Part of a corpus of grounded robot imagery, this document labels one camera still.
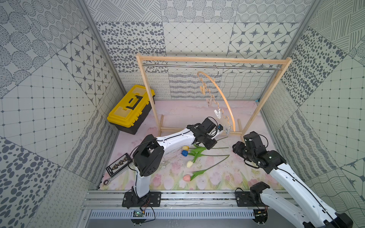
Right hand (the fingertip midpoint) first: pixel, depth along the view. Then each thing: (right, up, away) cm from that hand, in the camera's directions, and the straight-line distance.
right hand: (236, 149), depth 79 cm
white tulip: (-27, -9, +1) cm, 28 cm away
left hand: (-11, +4, +6) cm, 13 cm away
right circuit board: (+10, -32, -7) cm, 35 cm away
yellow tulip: (-22, -2, +7) cm, 23 cm away
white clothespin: (-12, +20, -8) cm, 24 cm away
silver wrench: (-74, -19, +1) cm, 76 cm away
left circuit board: (-53, -31, -7) cm, 62 cm away
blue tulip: (-29, -5, +9) cm, 31 cm away
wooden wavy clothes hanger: (-10, +41, +41) cm, 58 cm away
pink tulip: (-27, -16, +1) cm, 32 cm away
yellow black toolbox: (-65, +19, +9) cm, 68 cm away
